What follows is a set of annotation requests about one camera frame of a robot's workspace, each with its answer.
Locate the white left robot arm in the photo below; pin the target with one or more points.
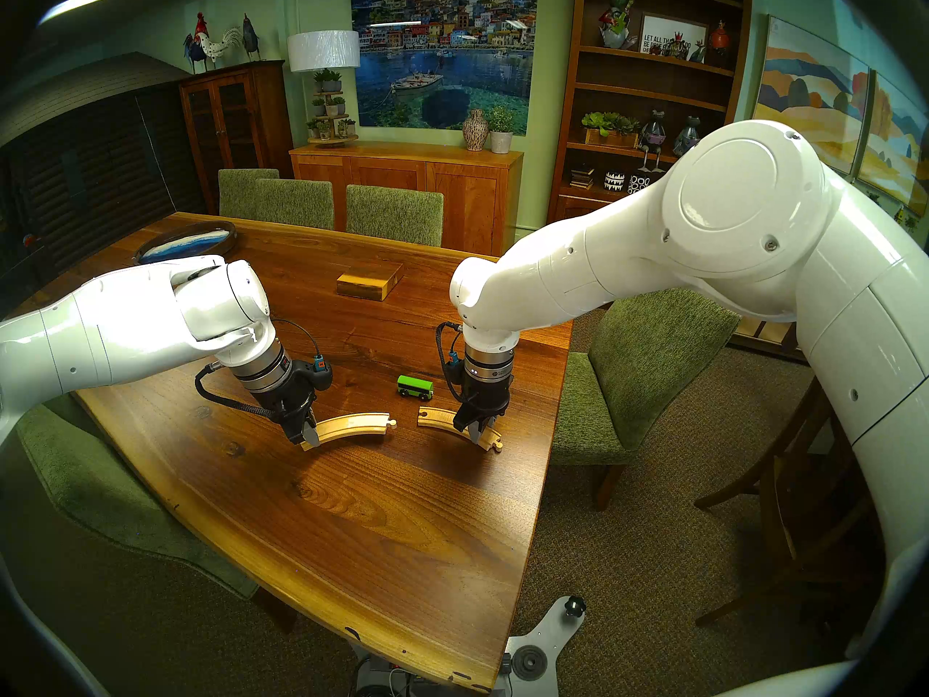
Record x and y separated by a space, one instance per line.
109 325

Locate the curved wooden train track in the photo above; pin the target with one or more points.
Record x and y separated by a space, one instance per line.
435 417
355 427

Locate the dark wooden chair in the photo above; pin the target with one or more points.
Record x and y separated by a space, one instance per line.
780 499

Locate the blue and red rooster figurine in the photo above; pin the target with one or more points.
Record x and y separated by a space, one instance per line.
196 49

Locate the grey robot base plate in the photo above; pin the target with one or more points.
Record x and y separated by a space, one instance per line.
541 641

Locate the dark sideboard with glass doors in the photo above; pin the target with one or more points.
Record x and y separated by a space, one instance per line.
762 332

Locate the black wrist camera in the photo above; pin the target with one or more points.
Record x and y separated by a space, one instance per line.
453 375
319 377

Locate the round tray with blue inlay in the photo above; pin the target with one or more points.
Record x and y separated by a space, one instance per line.
181 245

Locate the ceiling light panel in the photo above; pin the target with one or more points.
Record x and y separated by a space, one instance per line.
76 4

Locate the black knob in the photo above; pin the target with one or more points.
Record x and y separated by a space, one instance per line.
575 606

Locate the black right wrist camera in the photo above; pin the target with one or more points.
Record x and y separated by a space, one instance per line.
453 375

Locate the green toy train car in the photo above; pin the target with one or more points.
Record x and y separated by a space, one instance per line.
415 388

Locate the plant in white pot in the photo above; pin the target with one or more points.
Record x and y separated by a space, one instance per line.
501 140

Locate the white lamp shade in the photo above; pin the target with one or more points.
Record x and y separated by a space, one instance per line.
324 51

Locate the flat wooden box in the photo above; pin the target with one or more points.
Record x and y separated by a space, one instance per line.
370 282

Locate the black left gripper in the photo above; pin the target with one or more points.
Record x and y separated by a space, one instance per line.
290 401

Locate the white rooster figurine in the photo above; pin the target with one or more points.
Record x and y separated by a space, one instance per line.
218 47

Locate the light wooden sideboard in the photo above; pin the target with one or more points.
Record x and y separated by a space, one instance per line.
406 176

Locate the framed text sign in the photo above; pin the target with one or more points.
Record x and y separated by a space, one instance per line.
664 29

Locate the dark slatted window blinds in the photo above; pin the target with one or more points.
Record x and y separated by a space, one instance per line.
94 165

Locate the dark glass-door cabinet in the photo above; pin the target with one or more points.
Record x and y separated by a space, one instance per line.
261 122

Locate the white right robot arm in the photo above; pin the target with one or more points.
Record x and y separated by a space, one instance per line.
726 209

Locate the tiered wooden plant stand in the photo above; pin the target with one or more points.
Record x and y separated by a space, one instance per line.
332 141

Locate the metal frog figurine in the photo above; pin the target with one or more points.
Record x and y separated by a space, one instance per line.
686 138
652 133

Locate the succulents in wooden planter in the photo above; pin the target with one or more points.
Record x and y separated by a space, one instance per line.
610 131

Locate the small stack of books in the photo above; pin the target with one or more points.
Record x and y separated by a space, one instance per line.
582 178

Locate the green upholstered dining chair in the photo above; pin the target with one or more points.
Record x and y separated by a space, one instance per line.
297 205
87 485
653 354
395 216
239 191

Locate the black and white patterned cup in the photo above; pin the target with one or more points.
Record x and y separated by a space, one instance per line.
615 182

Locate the dark rooster figurine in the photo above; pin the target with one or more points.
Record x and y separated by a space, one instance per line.
250 40

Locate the small potted green plant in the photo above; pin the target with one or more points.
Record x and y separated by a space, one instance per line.
328 80

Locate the patterned ceramic vase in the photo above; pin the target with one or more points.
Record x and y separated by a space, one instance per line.
475 131

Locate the red round figurine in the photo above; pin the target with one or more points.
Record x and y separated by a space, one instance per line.
719 42

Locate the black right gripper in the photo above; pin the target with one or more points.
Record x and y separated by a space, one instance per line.
486 398

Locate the abstract landscape painting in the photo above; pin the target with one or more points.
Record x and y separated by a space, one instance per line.
805 86
896 136

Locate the harbour town wall picture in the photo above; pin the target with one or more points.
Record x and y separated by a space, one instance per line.
443 56

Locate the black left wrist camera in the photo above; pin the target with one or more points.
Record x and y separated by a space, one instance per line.
319 377

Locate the tall wooden bookshelf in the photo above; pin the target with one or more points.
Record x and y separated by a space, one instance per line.
580 71

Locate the green frog figurine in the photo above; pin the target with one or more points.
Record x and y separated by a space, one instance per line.
615 24

